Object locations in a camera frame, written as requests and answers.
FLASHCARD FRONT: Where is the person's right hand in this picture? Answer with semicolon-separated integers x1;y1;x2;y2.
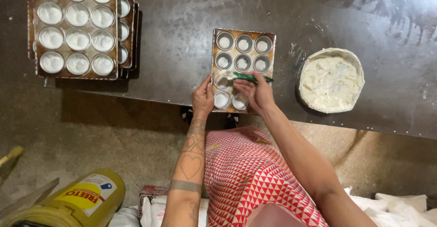
233;71;276;116

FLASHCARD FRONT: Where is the person's left hand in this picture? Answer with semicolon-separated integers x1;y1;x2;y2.
191;73;215;118

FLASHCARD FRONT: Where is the green handled pastry brush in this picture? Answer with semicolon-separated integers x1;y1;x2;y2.
218;70;274;84

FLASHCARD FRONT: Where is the greased muffin tray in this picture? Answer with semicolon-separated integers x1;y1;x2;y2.
211;28;276;114

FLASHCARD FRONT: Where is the black sandal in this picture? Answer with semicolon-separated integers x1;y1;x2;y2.
225;113;240;129
180;106;194;125

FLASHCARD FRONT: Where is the white bowl of shortening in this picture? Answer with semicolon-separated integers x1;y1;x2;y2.
298;48;365;114

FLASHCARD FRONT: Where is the red white patterned apron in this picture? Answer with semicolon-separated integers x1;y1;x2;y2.
204;125;329;227

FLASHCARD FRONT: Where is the stack of muffin trays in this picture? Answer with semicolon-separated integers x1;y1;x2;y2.
116;0;140;80

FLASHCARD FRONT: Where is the red crate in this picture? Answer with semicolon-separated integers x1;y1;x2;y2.
138;185;170;219

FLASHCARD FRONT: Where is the pink garment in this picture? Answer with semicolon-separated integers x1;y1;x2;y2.
245;202;308;227

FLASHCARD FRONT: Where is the heap of white sacks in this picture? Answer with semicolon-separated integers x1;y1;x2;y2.
109;194;209;227
343;186;437;227

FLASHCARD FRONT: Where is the filled muffin tray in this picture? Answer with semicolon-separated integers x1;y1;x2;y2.
28;0;119;81

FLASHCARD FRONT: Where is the yellow oil can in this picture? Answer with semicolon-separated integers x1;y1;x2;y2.
0;169;126;227

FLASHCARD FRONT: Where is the grey metal blade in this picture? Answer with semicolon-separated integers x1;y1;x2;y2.
0;177;60;219

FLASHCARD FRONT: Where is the wooden handle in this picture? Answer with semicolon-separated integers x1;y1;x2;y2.
0;146;24;179

